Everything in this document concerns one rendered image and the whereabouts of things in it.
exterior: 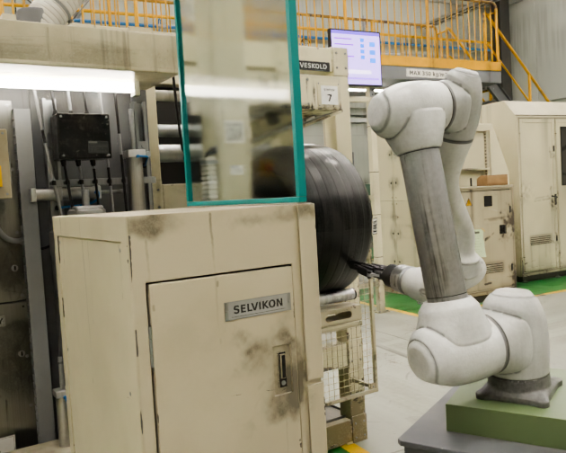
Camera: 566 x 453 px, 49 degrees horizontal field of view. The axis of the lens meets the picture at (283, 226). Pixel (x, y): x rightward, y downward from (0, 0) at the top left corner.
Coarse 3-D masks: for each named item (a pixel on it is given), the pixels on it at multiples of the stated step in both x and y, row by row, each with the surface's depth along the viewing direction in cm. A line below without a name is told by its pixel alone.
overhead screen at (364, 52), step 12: (336, 36) 605; (348, 36) 611; (360, 36) 618; (372, 36) 624; (348, 48) 611; (360, 48) 618; (372, 48) 624; (348, 60) 612; (360, 60) 618; (372, 60) 625; (360, 72) 619; (372, 72) 625; (360, 84) 619; (372, 84) 625
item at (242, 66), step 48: (192, 0) 160; (240, 0) 140; (288, 0) 123; (192, 48) 162; (240, 48) 141; (288, 48) 124; (192, 96) 164; (240, 96) 143; (288, 96) 126; (192, 144) 166; (240, 144) 145; (288, 144) 128; (192, 192) 169; (240, 192) 146; (288, 192) 129
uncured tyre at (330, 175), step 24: (312, 168) 212; (336, 168) 218; (312, 192) 208; (336, 192) 211; (360, 192) 217; (336, 216) 209; (360, 216) 215; (336, 240) 210; (360, 240) 216; (336, 264) 214; (336, 288) 227
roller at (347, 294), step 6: (324, 294) 224; (330, 294) 225; (336, 294) 226; (342, 294) 227; (348, 294) 229; (354, 294) 230; (324, 300) 223; (330, 300) 224; (336, 300) 226; (342, 300) 228
